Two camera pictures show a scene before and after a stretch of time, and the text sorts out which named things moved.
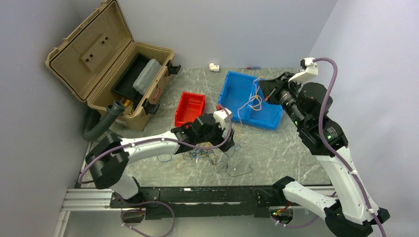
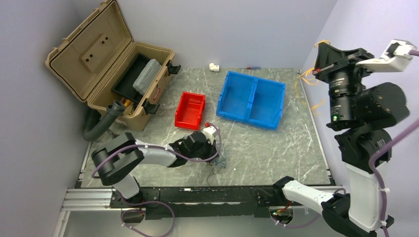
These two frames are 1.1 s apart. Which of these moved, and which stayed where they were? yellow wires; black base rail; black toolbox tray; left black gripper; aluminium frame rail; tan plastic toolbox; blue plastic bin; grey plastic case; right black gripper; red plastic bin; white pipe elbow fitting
Moved: yellow wires; right black gripper; left black gripper
Stayed: black toolbox tray; white pipe elbow fitting; blue plastic bin; aluminium frame rail; grey plastic case; red plastic bin; black base rail; tan plastic toolbox
